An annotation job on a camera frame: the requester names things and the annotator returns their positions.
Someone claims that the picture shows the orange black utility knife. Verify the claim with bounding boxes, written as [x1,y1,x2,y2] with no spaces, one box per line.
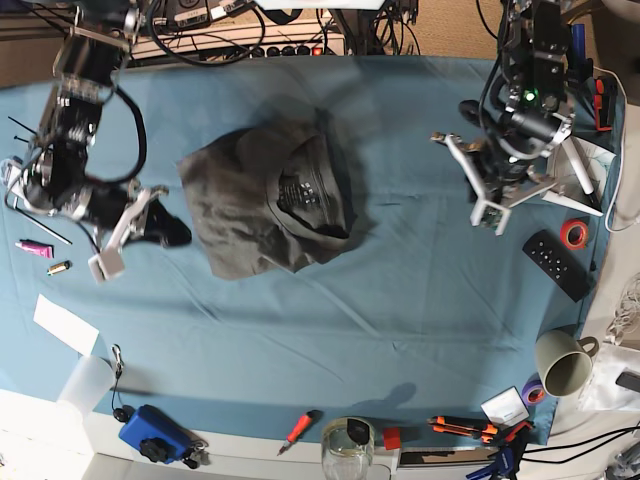
[427,416,499,443]

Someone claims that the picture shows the black zip ties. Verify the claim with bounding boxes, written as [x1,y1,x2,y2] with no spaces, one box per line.
[6,115,39,144]

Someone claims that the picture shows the white paper card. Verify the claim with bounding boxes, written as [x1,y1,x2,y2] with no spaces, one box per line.
[33,294,99,356]

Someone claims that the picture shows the metal allen key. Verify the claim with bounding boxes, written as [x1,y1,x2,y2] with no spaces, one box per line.
[12,197,73,246]

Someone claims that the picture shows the grey-green mug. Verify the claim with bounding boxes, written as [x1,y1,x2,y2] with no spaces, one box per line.
[535,330,600,398]

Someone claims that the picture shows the white marker pen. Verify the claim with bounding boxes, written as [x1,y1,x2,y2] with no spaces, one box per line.
[563,137,601,210]

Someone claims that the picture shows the blue box with knob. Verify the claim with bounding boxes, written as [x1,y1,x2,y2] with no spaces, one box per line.
[118,405,192,464]

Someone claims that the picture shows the orange black clamp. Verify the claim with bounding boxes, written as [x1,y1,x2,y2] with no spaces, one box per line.
[593,76,618,132]

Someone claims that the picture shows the red screwdriver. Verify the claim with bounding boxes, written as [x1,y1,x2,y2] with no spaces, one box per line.
[277,410,322,456]

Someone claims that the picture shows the purple tape roll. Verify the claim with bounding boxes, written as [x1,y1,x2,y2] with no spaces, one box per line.
[521,379,546,407]

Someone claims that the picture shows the blue clamp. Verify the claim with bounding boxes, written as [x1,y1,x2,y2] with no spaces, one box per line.
[465,421,534,480]

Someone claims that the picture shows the dark grey T-shirt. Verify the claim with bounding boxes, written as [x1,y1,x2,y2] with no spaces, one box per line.
[177,109,366,281]

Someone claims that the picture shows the white plastic case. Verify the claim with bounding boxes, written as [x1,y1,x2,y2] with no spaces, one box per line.
[1,156,24,197]

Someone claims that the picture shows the black power strip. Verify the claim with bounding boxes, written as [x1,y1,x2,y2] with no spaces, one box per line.
[249,43,325,58]

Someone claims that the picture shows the pink tube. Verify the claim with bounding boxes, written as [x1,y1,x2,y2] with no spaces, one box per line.
[15,240,54,259]

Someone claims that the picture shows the red tape roll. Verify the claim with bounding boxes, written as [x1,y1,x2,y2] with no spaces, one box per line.
[560,219,589,250]

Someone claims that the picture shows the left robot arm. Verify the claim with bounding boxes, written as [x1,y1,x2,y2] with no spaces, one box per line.
[431,1,575,235]

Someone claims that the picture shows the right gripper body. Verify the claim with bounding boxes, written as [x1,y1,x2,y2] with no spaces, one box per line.
[74,182,169,283]

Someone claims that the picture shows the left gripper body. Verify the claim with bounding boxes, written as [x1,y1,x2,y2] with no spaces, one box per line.
[430,132,573,235]

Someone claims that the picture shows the white small box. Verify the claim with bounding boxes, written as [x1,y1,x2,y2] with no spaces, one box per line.
[481,387,529,427]

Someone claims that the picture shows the glass jar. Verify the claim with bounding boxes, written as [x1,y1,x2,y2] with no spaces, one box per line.
[321,417,375,480]

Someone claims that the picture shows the black lanyard with clip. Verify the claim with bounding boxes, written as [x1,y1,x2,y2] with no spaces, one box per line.
[109,343,130,424]

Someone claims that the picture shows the translucent plastic cup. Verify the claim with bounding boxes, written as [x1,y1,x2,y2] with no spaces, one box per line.
[57,355,115,424]

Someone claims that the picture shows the black remote control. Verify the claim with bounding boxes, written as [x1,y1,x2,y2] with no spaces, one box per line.
[522,230,590,302]

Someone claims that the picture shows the small red cube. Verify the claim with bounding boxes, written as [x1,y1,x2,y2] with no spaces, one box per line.
[382,427,402,451]

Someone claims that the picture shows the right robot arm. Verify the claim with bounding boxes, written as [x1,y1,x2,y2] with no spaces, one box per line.
[1,1,192,283]

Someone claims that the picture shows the blue table cloth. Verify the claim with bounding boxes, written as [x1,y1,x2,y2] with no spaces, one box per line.
[1,57,591,442]

